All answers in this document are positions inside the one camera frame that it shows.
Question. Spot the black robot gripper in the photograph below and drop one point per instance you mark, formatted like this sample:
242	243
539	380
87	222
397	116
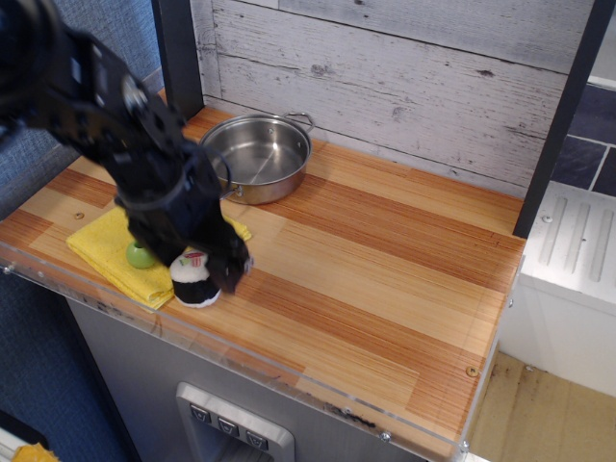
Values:
188	214

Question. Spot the plush sushi roll toy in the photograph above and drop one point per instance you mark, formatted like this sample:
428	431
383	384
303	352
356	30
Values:
191	281

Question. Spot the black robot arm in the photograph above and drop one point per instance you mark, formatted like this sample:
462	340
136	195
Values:
72	86

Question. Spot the green grey toy spatula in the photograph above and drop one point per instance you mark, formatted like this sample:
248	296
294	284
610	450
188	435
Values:
138	257

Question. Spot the yellow folded cloth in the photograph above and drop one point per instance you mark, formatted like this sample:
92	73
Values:
102	245

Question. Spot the stainless steel pot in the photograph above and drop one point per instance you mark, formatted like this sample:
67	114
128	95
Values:
259	158

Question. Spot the clear acrylic front guard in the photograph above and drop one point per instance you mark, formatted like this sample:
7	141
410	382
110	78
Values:
361	356

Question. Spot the silver dispenser panel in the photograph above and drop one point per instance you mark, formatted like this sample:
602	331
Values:
219	430

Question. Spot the yellow object bottom corner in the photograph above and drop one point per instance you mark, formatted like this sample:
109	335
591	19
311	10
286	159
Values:
34	453

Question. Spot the white ribbed side cabinet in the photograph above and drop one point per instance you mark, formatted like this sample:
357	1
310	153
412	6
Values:
561	316

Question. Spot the dark grey left post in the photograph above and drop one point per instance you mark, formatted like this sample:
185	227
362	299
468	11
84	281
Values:
177	49

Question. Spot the dark grey post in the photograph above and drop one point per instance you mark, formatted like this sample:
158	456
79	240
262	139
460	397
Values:
587	52
177	49

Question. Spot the dark grey right post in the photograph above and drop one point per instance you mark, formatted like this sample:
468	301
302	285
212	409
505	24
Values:
587	52

